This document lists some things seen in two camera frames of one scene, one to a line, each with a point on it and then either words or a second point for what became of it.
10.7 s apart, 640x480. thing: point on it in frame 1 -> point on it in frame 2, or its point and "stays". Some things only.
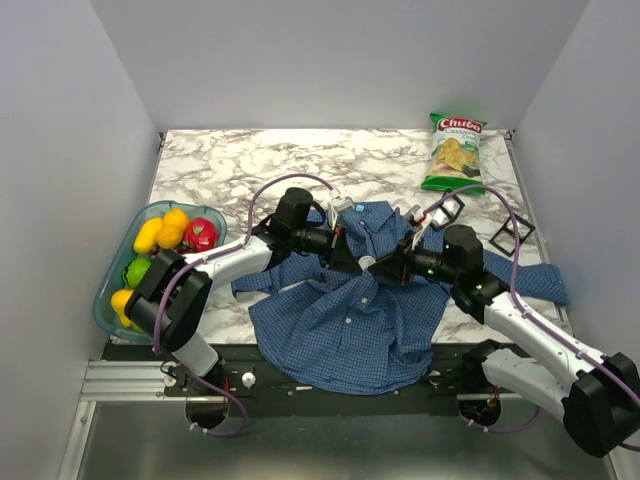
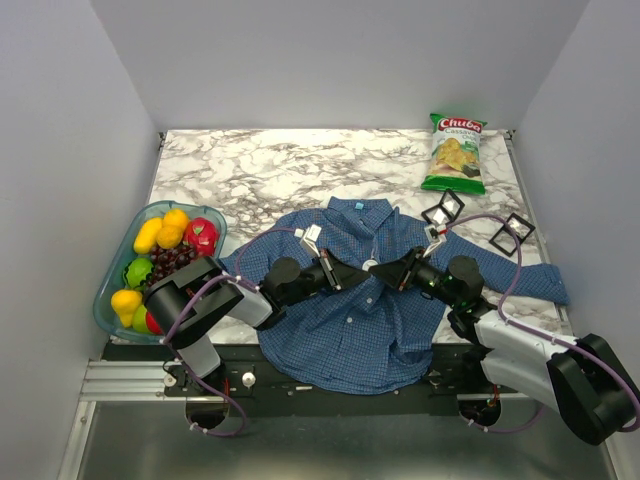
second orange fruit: [169, 237] stays
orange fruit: [175, 217] stays
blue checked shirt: [356, 332] stays
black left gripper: [341, 257] -> [337, 273]
